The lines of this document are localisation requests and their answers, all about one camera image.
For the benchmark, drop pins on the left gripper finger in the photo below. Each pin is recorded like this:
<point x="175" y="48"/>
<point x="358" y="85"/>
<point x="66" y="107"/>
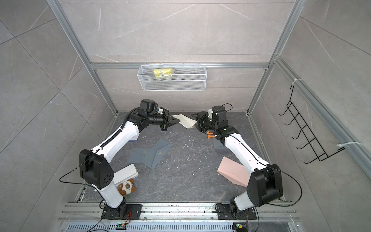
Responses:
<point x="172" y="122"/>
<point x="171" y="114"/>

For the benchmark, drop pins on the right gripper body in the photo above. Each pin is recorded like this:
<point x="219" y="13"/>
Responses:
<point x="206" y="123"/>

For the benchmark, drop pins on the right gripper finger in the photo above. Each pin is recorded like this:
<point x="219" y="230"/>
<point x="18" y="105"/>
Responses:
<point x="199" y="115"/>
<point x="198" y="126"/>

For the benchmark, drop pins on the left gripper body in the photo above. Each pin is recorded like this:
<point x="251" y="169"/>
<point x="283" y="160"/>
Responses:
<point x="164" y="126"/>

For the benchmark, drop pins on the cream letter paper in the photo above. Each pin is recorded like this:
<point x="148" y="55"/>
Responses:
<point x="188" y="123"/>

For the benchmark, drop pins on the grey envelope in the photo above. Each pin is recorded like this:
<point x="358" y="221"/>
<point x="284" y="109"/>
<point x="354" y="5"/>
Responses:
<point x="139" y="155"/>
<point x="156" y="153"/>
<point x="218" y="146"/>

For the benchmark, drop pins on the pink envelope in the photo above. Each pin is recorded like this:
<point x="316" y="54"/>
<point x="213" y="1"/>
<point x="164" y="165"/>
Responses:
<point x="234" y="172"/>

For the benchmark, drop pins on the blue bordered letter paper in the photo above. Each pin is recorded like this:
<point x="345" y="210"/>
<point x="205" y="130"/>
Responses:
<point x="134" y="138"/>

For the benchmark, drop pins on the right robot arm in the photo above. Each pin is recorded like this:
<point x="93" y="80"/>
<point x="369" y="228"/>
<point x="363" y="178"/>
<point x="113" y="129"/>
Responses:
<point x="265" y="180"/>

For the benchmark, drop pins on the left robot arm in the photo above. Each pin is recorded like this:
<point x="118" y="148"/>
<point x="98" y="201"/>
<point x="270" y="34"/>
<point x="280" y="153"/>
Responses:
<point x="94" y="164"/>

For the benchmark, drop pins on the orange shark plush toy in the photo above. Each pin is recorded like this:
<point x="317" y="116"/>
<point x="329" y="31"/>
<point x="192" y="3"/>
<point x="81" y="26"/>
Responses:
<point x="210" y="134"/>

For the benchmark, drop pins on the yellow packet in basket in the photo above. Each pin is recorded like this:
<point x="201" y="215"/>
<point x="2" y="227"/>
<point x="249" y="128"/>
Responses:
<point x="163" y="72"/>

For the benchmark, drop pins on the white rectangular box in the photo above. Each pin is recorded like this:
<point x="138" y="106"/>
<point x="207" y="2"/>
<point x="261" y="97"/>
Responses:
<point x="129" y="172"/>

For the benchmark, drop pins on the brown panda plush toy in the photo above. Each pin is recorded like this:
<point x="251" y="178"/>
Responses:
<point x="126" y="187"/>

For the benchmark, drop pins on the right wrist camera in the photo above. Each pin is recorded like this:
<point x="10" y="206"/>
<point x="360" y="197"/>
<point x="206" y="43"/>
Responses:
<point x="210" y="113"/>

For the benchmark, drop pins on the white wire mesh basket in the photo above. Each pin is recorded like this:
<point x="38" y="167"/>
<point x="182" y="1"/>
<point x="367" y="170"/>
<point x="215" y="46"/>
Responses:
<point x="186" y="78"/>

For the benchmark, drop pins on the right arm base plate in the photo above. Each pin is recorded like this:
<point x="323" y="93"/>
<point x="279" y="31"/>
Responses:
<point x="230" y="211"/>

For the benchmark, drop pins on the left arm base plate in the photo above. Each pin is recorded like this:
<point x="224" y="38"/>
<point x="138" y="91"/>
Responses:
<point x="125" y="211"/>

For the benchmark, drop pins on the black wire hook rack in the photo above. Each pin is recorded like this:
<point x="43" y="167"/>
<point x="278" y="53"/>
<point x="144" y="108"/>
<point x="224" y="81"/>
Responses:
<point x="306" y="132"/>

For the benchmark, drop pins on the aluminium rail base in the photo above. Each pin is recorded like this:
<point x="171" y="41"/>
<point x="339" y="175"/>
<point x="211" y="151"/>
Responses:
<point x="177" y="217"/>

